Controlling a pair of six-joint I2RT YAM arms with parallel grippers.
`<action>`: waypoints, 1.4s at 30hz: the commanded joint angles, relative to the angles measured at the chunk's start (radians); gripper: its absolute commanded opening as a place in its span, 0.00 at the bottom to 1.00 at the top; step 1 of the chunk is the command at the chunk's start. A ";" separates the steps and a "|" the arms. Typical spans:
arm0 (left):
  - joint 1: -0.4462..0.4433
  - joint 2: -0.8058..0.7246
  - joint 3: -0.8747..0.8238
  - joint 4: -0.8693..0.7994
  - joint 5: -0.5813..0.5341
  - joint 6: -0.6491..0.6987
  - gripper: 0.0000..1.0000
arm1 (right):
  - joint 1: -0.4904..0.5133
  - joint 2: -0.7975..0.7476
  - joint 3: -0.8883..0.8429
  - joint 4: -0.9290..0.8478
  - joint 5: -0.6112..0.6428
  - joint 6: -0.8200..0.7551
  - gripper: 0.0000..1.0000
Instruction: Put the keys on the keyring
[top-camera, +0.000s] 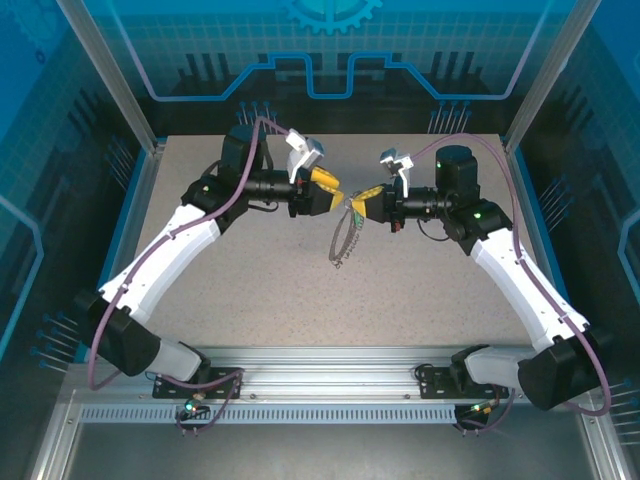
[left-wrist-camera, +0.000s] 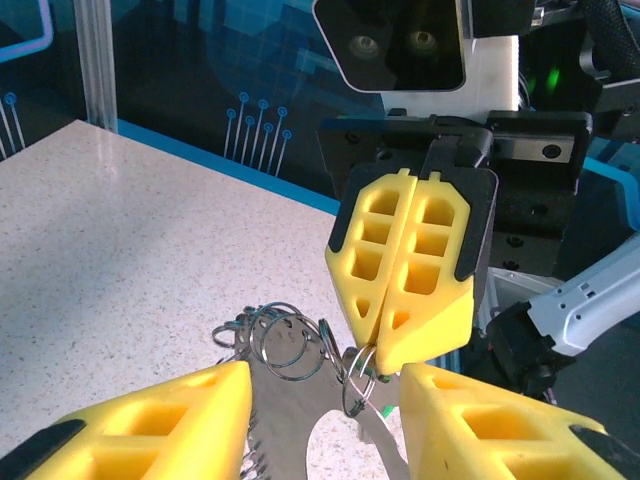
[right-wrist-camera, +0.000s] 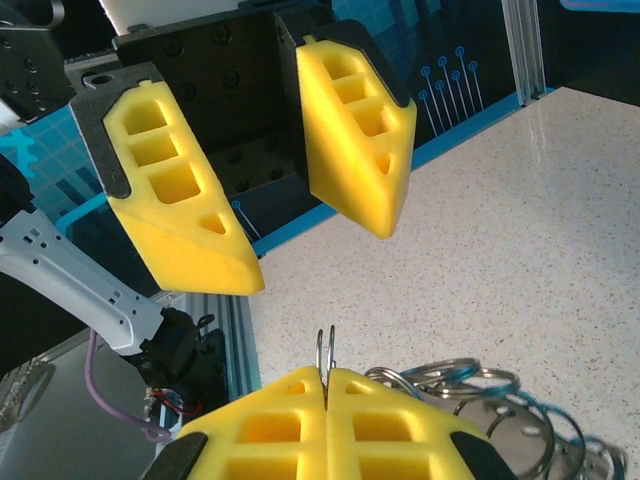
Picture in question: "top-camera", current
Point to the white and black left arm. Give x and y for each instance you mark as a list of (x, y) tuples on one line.
[(165, 250)]

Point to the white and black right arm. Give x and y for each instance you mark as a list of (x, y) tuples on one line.
[(520, 280)]

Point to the blue table edge strip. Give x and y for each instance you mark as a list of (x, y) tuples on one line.
[(530, 200), (112, 255)]

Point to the black connector with green light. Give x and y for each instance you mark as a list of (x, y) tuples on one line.
[(475, 410), (192, 407)]

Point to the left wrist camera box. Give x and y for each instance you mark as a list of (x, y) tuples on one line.
[(315, 152)]

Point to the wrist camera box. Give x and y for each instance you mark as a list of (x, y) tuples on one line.
[(315, 152), (390, 156)]

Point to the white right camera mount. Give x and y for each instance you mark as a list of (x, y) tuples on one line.
[(404, 167)]

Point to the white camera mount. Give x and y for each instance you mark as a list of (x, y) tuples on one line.
[(296, 145), (404, 167)]

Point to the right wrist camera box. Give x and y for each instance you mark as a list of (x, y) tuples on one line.
[(390, 156)]

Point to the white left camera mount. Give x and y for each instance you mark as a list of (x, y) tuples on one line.
[(296, 145)]

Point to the aluminium frame post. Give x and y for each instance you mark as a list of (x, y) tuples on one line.
[(122, 85), (539, 75)]

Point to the long aluminium mounting rail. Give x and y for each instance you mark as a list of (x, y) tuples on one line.
[(325, 370)]

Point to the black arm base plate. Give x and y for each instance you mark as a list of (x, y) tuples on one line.
[(435, 382), (225, 382)]

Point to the aluminium frame rail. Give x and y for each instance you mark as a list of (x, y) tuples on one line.
[(55, 450), (602, 440)]

